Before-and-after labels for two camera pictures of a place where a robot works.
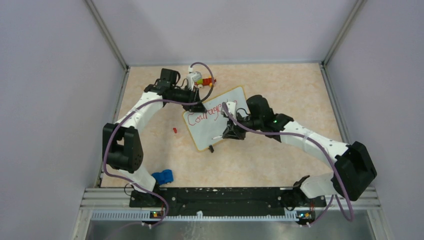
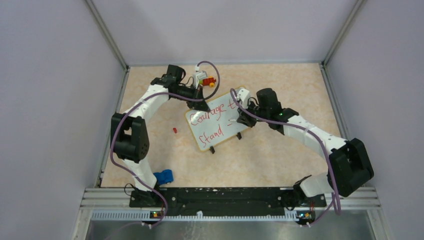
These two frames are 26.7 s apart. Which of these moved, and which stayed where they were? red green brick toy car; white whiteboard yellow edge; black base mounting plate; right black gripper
Moved: right black gripper
Stayed: black base mounting plate; red green brick toy car; white whiteboard yellow edge
